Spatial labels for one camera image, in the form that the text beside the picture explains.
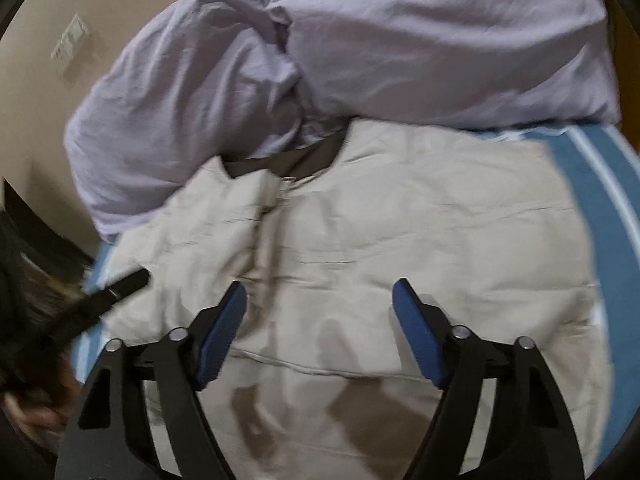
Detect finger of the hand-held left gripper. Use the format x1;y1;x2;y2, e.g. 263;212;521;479
60;268;152;333

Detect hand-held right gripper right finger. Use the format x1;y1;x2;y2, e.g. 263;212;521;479
392;278;586;480

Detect dark bedside furniture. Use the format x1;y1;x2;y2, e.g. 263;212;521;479
2;177;96;271

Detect white wall switch panel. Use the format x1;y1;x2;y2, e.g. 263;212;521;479
50;12;94;79

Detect blue white striped bed sheet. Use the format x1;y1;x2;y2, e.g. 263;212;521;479
70;124;640;471

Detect left lavender pillow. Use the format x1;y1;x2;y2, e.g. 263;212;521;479
64;0;623;243

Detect beige padded jacket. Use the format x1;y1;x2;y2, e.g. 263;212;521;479
100;119;617;480

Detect right lavender pillow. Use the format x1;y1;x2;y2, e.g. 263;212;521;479
611;7;640;153

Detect lavender pillow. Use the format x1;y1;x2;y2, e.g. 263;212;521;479
611;7;640;153
64;0;623;243

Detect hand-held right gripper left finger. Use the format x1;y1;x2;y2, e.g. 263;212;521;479
54;280;248;480

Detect person's left hand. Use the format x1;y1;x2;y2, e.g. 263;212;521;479
2;375;83;443

